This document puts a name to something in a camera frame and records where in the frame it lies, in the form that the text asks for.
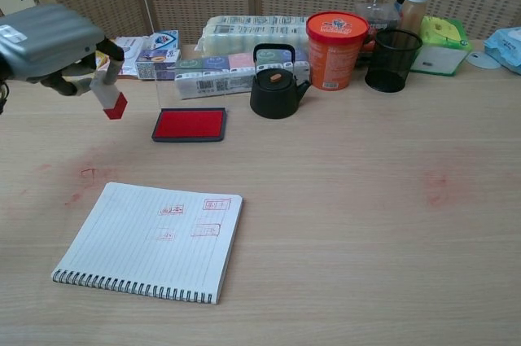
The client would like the red ink pad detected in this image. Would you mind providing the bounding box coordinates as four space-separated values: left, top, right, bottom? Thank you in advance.
151 107 227 143

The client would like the purple box with peach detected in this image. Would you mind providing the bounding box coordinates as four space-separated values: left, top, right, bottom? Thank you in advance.
134 48 182 81

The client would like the blue wet wipes pack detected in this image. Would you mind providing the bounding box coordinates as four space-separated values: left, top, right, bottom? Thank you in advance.
483 26 521 75

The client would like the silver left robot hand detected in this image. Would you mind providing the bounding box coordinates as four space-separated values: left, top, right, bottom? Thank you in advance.
0 3 125 97

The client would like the green tissue pack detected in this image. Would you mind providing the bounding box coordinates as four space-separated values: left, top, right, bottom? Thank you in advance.
409 15 474 77

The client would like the orange lidded canister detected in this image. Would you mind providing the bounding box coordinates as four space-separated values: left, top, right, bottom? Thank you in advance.
305 11 370 92

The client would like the brown bottle white cap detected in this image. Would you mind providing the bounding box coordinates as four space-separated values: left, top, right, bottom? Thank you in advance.
400 0 431 36

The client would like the multicolour pocket tissue row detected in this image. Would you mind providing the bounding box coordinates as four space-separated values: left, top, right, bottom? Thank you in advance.
174 50 310 101

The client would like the blue white box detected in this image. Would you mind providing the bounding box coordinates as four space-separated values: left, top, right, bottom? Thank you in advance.
146 29 180 53

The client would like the pink wet wipes pack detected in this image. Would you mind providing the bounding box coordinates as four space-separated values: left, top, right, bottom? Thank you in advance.
109 36 150 77

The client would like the large white tissue pack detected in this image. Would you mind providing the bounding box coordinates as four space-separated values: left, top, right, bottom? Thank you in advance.
196 15 313 56

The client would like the red white stamp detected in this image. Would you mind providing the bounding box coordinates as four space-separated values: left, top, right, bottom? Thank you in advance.
89 71 129 121

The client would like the black teapot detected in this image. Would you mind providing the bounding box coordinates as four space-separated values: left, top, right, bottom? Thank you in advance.
249 43 313 120

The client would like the clear plastic box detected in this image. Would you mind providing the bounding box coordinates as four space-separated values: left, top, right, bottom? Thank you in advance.
352 2 401 54

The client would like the clear acrylic lid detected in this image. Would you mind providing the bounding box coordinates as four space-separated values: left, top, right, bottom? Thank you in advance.
154 63 231 110

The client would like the white spiral notebook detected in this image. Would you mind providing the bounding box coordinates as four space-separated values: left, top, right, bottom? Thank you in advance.
50 182 244 305

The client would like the black mesh pen cup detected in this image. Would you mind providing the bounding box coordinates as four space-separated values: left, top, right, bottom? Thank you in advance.
364 28 423 94

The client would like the white round disc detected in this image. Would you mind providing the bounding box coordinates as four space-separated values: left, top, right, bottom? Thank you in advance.
466 50 502 70

